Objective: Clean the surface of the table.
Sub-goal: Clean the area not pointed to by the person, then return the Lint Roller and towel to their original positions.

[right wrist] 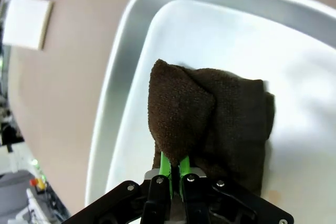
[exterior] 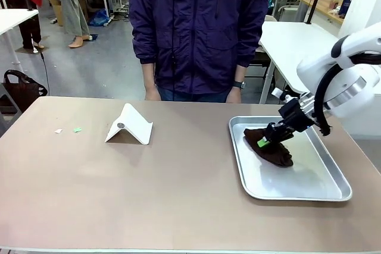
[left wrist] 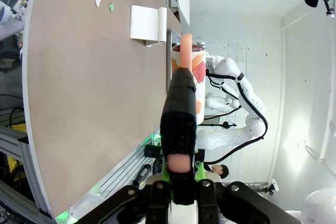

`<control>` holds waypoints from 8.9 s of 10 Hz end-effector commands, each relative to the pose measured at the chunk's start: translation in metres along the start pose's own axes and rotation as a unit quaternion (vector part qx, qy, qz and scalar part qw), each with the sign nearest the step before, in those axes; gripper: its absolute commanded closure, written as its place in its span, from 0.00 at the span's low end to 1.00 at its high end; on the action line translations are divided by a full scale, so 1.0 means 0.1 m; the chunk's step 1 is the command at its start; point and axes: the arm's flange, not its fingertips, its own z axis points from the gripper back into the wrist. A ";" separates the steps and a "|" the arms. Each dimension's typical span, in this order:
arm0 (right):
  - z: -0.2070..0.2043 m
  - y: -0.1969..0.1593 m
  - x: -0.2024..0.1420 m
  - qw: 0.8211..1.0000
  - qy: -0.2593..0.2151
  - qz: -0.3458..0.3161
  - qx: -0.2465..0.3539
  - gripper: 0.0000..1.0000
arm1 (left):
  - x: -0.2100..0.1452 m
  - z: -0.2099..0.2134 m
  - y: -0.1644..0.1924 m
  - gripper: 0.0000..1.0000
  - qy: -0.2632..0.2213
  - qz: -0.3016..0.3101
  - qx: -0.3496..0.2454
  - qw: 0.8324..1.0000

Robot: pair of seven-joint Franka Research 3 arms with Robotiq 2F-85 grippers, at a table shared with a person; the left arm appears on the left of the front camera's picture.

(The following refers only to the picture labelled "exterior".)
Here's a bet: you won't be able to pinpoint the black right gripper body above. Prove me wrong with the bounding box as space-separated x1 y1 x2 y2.
278 98 316 133

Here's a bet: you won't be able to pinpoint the dark brown cloth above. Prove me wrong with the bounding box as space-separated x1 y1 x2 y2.
243 127 295 168

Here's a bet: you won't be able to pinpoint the person's left forearm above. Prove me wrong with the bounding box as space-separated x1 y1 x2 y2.
234 64 248 83

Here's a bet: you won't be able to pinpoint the person's right forearm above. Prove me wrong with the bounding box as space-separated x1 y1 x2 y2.
142 63 157 88

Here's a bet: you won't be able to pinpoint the person's left hand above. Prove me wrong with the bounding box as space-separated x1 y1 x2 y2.
226 87 242 104

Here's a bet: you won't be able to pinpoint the person's right hand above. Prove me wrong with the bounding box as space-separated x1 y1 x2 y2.
145 86 161 101

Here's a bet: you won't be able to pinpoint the silver metal tray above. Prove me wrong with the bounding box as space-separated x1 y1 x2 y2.
228 116 352 202

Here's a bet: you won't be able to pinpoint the large white table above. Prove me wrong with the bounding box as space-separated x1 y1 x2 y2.
258 21 341 105

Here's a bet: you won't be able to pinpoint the blue jeans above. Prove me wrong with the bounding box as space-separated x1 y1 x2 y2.
157 86 232 103

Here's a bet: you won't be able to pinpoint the wooden side table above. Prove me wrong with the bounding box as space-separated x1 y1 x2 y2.
299 0 346 25

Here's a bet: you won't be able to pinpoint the dark blue can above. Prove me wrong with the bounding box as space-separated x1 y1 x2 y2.
338 0 354 19

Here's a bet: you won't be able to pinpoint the clear plastic drink cup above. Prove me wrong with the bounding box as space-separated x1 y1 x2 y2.
329 0 343 14

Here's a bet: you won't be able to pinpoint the person in purple jacket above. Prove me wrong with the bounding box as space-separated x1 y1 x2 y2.
128 0 268 95

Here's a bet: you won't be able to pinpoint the white folded stand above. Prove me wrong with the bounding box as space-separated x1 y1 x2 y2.
104 103 154 145

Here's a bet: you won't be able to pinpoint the blue plastic bag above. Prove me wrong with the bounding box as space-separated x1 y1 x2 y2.
88 9 111 27

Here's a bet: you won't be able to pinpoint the person in khaki trousers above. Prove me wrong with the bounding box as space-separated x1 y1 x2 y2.
56 0 93 49

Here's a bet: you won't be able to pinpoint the cardboard box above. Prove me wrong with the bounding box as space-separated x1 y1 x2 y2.
48 0 65 26

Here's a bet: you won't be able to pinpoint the black handbag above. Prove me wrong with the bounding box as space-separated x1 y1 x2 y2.
3 69 48 106

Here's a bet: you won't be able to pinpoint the person in dark trousers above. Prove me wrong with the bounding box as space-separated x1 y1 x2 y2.
17 0 46 50

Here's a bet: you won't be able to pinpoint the small white table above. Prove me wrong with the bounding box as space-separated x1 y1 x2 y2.
0 9 40 65

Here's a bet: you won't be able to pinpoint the black right arm cable sleeve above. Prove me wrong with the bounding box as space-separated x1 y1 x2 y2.
314 53 381 136

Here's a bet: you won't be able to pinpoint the black floor cable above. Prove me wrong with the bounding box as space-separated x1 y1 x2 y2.
38 47 51 98

